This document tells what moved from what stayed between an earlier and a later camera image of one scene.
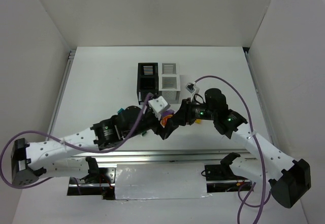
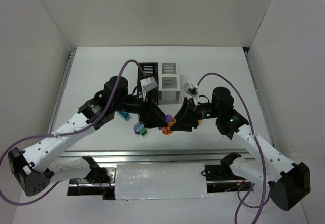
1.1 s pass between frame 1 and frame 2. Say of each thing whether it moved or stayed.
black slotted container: stayed
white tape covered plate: stayed
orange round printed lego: moved
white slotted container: stayed
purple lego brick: moved
